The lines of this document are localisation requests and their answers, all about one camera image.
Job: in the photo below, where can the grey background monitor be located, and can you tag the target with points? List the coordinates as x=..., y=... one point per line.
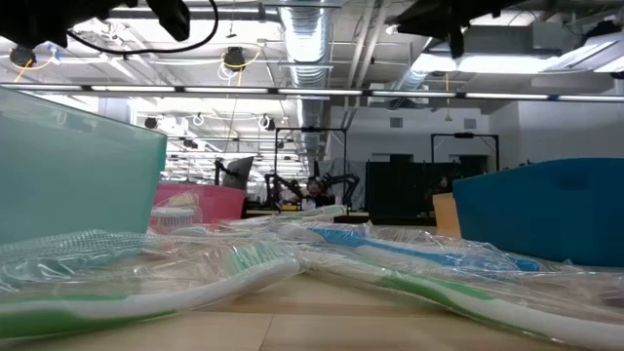
x=239, y=171

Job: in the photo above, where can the orange white wrapped toothbrush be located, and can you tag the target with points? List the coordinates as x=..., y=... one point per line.
x=173, y=214

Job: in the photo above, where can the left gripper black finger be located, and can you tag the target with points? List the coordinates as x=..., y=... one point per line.
x=170, y=19

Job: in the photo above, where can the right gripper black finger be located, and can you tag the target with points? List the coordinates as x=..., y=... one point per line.
x=456, y=44

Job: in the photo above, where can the black partition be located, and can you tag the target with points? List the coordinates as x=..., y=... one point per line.
x=404, y=190

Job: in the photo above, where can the mint green plastic bin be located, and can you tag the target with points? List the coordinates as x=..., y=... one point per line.
x=73, y=170

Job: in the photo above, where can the blue white toothbrush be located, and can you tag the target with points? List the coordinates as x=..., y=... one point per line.
x=341, y=238

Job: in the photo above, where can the person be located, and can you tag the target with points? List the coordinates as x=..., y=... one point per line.
x=314, y=192

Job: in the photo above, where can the black background station frame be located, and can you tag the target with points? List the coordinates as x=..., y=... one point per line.
x=310, y=129
x=464, y=135

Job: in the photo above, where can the green white toothbrush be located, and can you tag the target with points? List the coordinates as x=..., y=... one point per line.
x=253, y=279
x=429, y=287
x=326, y=212

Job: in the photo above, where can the LED light bar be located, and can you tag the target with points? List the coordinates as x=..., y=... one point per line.
x=312, y=91

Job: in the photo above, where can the blue plastic bin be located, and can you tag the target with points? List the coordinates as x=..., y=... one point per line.
x=546, y=209

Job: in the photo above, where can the black background robot arm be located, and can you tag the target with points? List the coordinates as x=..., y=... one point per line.
x=343, y=185
x=280, y=187

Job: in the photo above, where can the pink plastic bin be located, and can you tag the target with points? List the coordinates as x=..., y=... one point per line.
x=219, y=202

